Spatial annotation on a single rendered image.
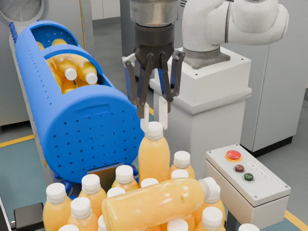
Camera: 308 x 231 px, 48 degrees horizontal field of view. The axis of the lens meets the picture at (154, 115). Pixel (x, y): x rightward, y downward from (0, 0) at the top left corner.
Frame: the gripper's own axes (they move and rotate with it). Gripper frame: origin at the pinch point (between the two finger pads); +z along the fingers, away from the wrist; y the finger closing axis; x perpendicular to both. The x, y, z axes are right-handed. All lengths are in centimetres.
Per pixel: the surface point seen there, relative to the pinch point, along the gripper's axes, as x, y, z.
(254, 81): -118, -130, 61
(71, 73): -54, 7, 9
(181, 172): 6.1, -4.1, 12.6
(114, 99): -18.3, 3.2, 3.6
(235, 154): 4.2, -20.3, 13.5
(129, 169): 0.4, 6.3, 12.5
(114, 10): -558, -170, 101
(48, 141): -18.4, 21.2, 12.0
